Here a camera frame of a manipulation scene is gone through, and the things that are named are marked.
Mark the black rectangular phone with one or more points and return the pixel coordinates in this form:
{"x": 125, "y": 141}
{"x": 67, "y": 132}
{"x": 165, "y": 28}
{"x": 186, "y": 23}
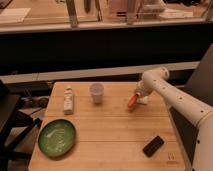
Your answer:
{"x": 152, "y": 146}

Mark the green plate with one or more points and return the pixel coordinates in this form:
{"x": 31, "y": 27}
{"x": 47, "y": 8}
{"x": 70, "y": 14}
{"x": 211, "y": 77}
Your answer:
{"x": 57, "y": 137}

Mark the white sponge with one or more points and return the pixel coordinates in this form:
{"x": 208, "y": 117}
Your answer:
{"x": 143, "y": 100}

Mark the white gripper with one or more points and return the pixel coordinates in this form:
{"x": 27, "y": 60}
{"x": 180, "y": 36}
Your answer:
{"x": 142, "y": 90}

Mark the dark side furniture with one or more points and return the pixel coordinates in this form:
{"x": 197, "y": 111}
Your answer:
{"x": 11, "y": 117}

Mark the white plastic cup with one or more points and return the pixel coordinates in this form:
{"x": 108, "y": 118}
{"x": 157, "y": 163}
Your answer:
{"x": 96, "y": 91}

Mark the white tube bottle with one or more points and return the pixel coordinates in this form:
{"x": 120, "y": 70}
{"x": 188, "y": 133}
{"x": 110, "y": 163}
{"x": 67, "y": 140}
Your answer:
{"x": 68, "y": 101}

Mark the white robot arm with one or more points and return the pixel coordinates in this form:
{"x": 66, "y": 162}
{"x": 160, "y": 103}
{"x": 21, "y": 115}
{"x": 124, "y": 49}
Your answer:
{"x": 195, "y": 111}

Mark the black chair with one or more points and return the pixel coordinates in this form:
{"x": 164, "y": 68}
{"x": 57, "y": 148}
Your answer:
{"x": 200, "y": 86}

